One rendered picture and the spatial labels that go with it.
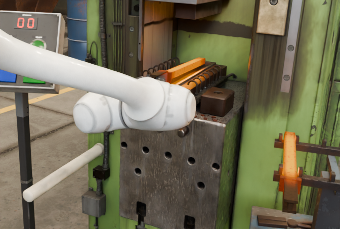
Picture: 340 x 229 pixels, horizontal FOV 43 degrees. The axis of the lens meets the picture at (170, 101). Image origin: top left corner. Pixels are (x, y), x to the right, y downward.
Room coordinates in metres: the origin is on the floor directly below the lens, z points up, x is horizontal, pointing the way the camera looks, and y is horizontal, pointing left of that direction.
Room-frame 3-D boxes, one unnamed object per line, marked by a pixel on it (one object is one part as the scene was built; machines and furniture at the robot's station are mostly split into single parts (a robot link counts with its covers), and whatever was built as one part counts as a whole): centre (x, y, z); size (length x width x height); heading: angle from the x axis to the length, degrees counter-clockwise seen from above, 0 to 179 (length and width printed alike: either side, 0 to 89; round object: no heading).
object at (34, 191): (1.46, 0.38, 0.62); 0.44 x 0.05 x 0.05; 157
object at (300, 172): (1.04, -0.32, 0.93); 0.23 x 0.06 x 0.02; 167
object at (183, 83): (1.60, -0.06, 0.96); 0.42 x 0.20 x 0.09; 157
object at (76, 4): (6.14, 1.23, 0.44); 0.59 x 0.59 x 0.88
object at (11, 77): (1.43, 0.57, 1.01); 0.07 x 0.05 x 0.07; 92
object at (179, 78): (1.60, -0.08, 0.99); 0.42 x 0.05 x 0.01; 157
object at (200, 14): (1.63, -0.10, 1.24); 0.30 x 0.07 x 0.06; 157
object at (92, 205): (1.66, 0.31, 0.36); 0.09 x 0.07 x 0.12; 67
